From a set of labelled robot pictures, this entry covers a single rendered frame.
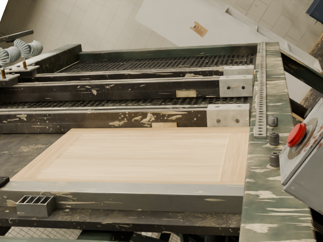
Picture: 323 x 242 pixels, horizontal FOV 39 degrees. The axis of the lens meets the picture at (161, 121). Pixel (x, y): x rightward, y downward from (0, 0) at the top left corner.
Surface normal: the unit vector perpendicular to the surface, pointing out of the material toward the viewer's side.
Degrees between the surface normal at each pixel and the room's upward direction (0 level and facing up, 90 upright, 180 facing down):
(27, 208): 89
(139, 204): 90
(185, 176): 56
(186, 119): 90
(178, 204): 90
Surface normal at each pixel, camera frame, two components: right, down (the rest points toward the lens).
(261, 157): -0.08, -0.95
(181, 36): -0.23, 0.34
